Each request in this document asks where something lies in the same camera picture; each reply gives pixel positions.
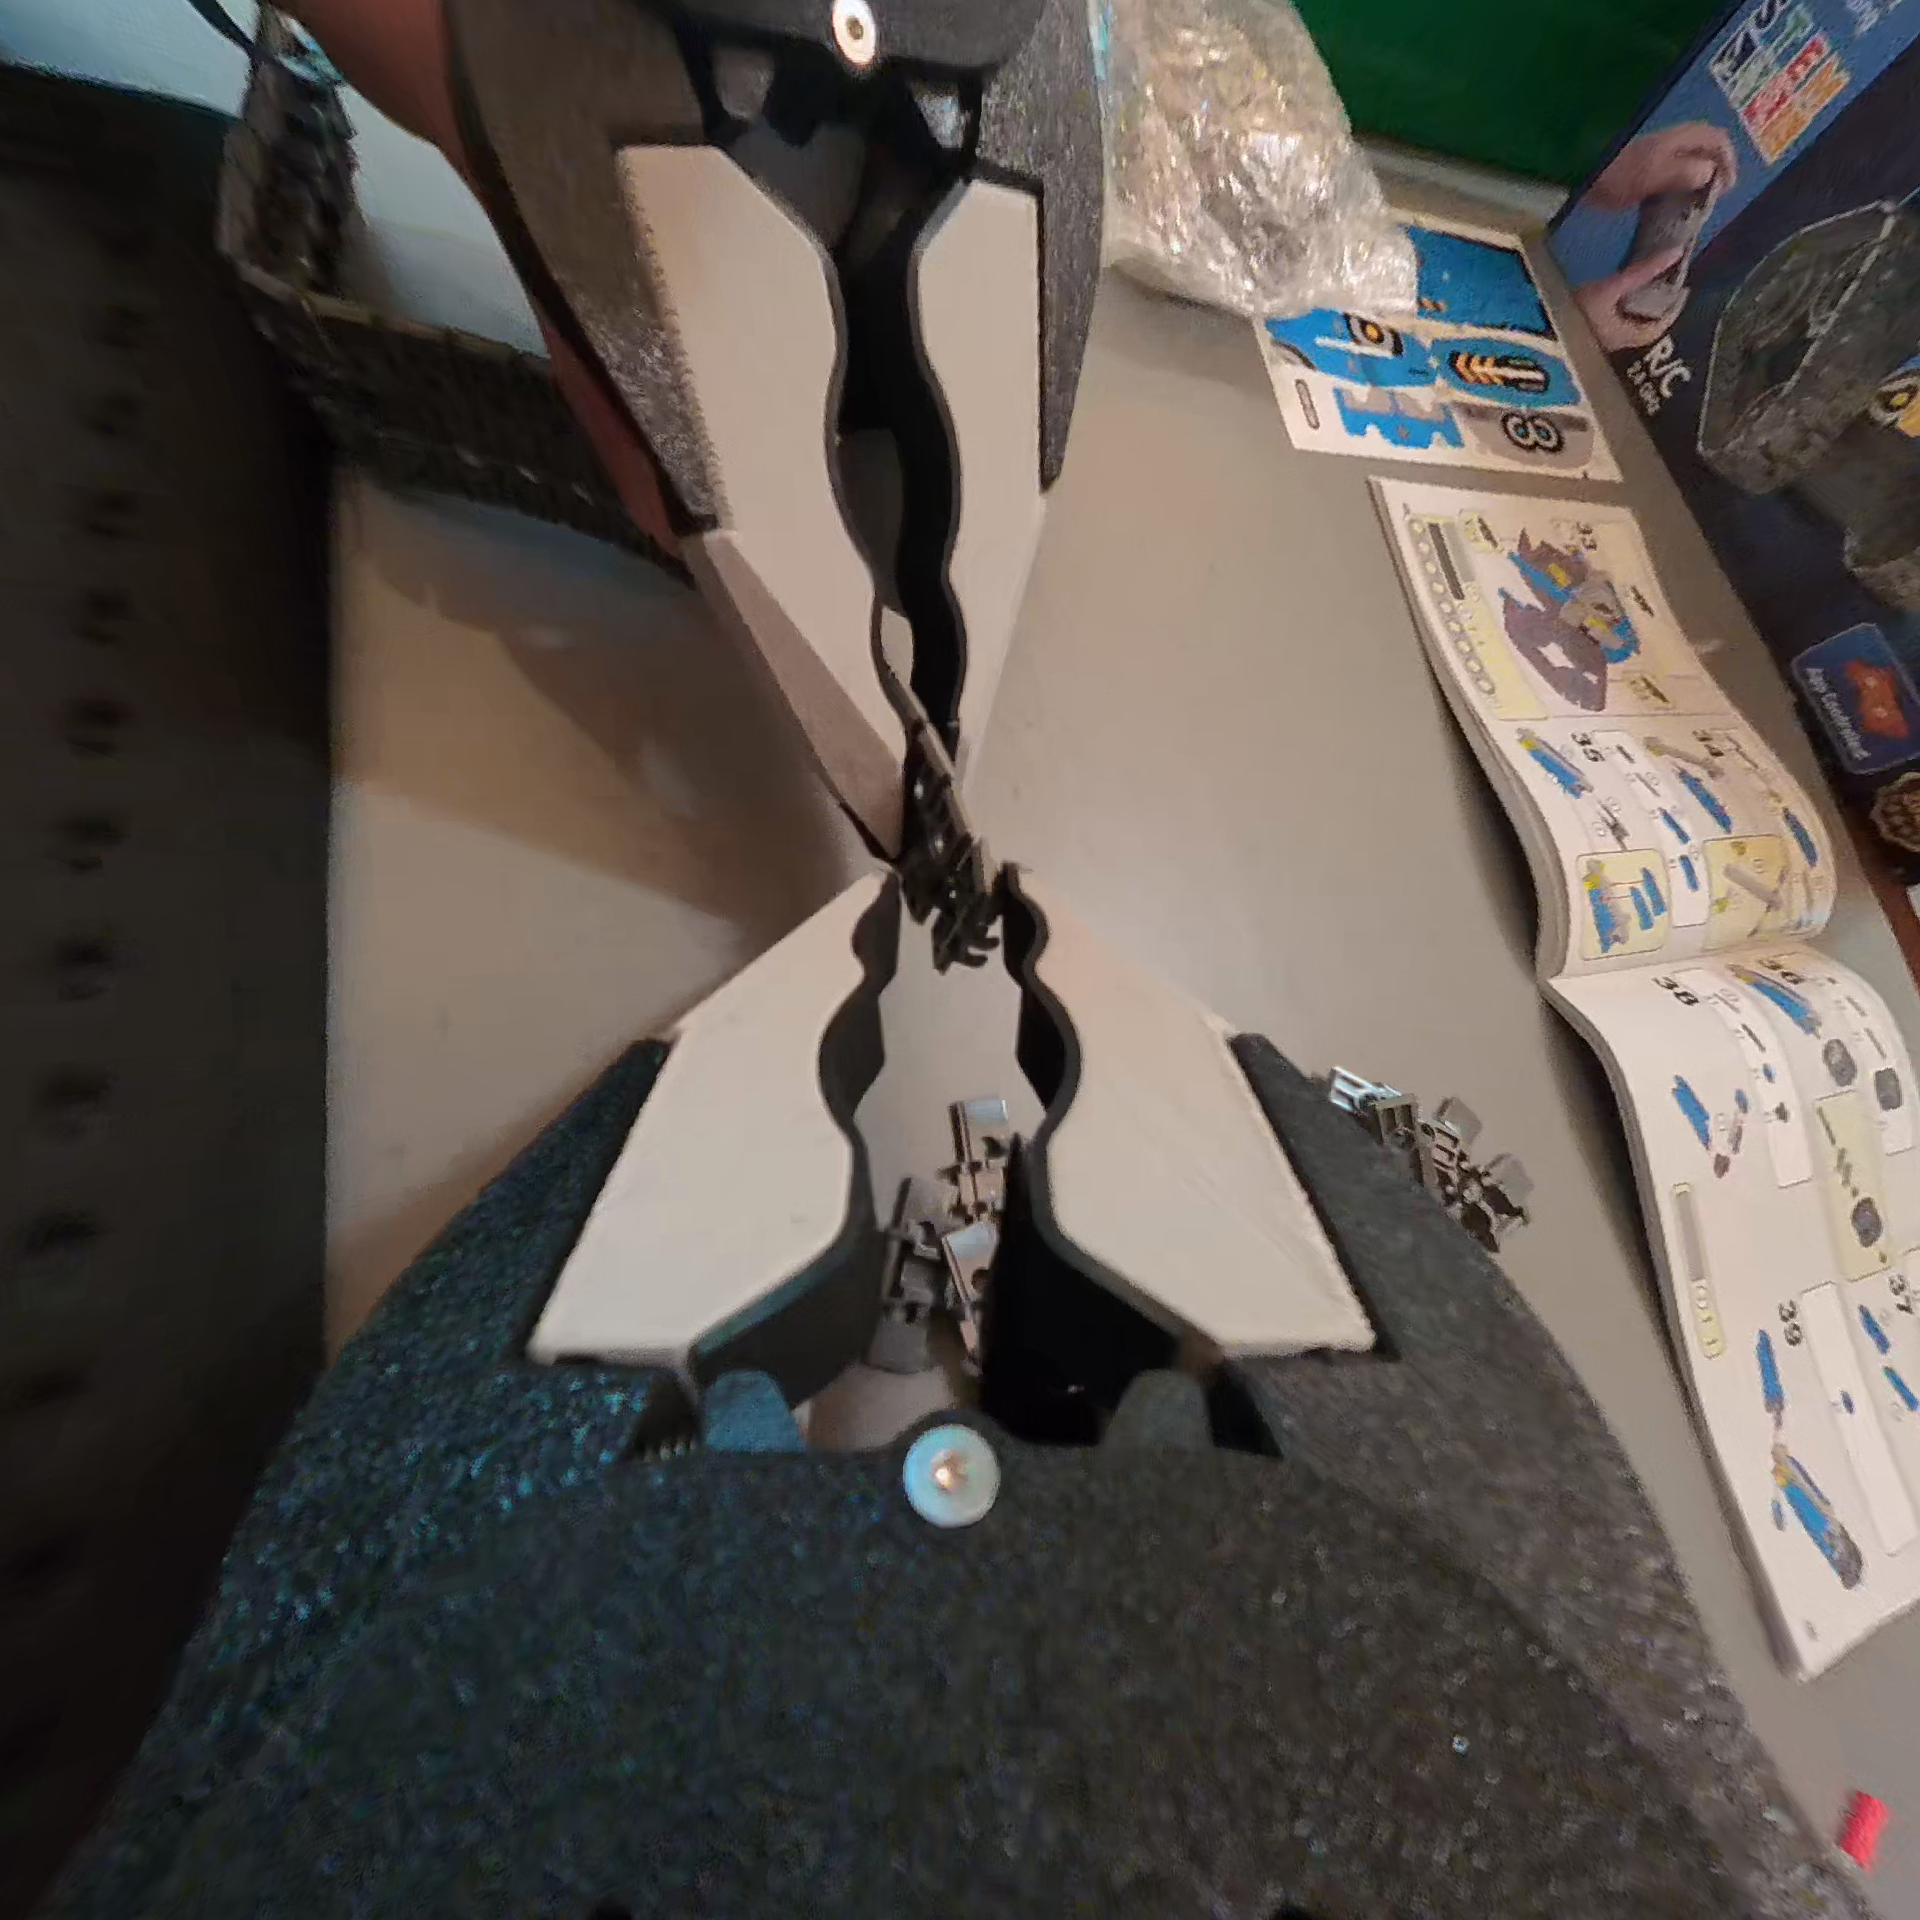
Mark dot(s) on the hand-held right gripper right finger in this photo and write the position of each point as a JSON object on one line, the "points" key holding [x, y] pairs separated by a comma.
{"points": [[1198, 1198]]}

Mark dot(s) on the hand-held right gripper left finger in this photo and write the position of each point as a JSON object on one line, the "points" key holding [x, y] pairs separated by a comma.
{"points": [[707, 1198]]}

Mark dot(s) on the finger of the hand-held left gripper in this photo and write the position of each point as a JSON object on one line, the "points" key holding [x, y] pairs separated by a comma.
{"points": [[766, 451], [999, 418]]}

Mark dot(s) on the pile of grey track links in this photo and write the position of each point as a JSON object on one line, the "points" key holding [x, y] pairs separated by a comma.
{"points": [[1439, 1155]]}

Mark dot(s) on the grey desk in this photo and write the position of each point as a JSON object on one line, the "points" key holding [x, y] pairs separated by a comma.
{"points": [[1277, 748]]}

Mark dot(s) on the person's left hand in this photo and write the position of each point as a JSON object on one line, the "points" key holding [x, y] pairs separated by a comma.
{"points": [[452, 120]]}

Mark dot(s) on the crumpled clear plastic bag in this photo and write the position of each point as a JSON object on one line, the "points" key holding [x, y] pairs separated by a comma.
{"points": [[1244, 150]]}

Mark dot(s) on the blue sticker sheet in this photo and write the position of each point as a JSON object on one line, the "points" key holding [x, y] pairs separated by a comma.
{"points": [[1425, 377]]}

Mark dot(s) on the instruction booklet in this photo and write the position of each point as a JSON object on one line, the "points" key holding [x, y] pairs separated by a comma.
{"points": [[1653, 974]]}

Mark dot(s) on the green storage bin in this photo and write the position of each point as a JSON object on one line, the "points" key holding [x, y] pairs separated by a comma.
{"points": [[1501, 76]]}

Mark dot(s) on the black perforated chair armrest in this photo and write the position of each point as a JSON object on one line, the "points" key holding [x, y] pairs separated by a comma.
{"points": [[149, 901]]}

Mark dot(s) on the robot kit box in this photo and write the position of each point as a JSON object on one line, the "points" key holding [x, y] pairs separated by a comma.
{"points": [[1800, 377]]}

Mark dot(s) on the small red brick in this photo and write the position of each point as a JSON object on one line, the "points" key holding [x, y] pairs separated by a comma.
{"points": [[1863, 1828]]}

